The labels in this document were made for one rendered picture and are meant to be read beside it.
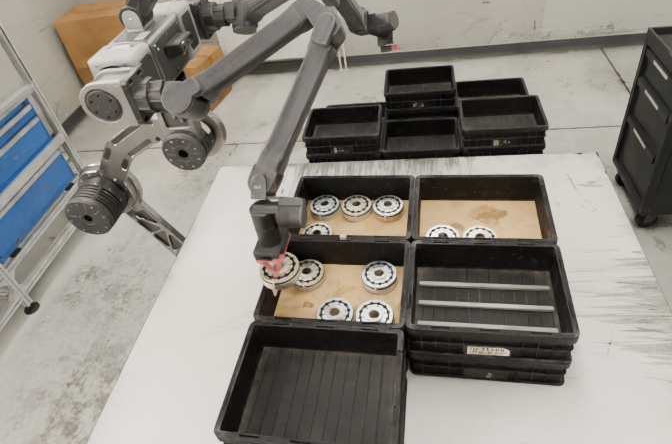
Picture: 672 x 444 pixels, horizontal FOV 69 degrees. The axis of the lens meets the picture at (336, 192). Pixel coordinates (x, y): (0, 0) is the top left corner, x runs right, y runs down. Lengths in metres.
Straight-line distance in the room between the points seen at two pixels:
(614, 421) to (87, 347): 2.30
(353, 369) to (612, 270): 0.88
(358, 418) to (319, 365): 0.17
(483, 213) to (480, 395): 0.57
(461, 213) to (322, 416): 0.78
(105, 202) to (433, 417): 1.32
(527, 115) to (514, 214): 1.19
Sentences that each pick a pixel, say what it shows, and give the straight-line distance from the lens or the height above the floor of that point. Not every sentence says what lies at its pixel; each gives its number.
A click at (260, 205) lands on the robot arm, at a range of 1.13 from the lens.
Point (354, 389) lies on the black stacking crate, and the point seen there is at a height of 0.83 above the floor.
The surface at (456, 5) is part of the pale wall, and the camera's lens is 4.33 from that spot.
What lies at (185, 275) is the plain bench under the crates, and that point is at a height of 0.70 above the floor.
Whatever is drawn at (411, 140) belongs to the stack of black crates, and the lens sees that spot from 2.79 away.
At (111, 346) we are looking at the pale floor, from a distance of 2.78.
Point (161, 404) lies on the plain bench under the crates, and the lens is 1.59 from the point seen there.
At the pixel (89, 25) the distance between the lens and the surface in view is 4.63.
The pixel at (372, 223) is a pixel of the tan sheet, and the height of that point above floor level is 0.83.
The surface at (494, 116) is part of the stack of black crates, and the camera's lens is 2.78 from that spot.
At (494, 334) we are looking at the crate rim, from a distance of 1.26.
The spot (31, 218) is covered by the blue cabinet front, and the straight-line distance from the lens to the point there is 3.19.
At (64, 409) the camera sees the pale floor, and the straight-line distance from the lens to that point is 2.70.
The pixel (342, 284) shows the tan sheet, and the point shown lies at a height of 0.83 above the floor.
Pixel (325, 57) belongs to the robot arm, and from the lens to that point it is 1.13.
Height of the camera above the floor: 1.97
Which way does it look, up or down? 40 degrees down
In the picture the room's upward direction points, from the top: 11 degrees counter-clockwise
